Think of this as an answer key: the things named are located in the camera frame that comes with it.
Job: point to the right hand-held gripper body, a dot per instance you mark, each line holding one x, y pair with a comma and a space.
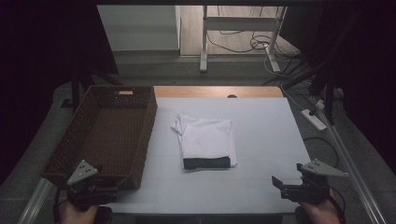
311, 186

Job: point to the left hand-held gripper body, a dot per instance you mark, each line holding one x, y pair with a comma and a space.
88, 189

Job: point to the brown wicker basket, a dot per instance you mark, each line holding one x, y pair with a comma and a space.
109, 140

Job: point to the white garment dark band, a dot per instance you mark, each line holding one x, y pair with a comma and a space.
205, 140

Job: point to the person's left hand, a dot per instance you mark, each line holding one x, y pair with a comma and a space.
79, 215

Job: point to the person's right hand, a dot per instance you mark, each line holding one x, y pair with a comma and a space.
320, 213

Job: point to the white table mat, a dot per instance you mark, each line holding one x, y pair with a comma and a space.
264, 140

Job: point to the white power strip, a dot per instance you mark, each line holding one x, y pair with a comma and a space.
313, 119

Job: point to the black tripod stand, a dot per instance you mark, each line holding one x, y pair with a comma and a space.
328, 93

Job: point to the black metal stand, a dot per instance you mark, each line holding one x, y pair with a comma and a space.
75, 90

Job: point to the wooden table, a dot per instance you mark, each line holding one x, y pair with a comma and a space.
218, 91

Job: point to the black curtain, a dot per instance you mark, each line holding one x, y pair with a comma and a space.
43, 56
367, 62

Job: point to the white cabinet panel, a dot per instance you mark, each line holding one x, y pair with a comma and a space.
140, 28

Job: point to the metal rail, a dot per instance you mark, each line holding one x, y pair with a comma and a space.
351, 168
34, 202

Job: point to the white metal desk frame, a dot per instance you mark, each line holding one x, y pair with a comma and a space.
204, 46

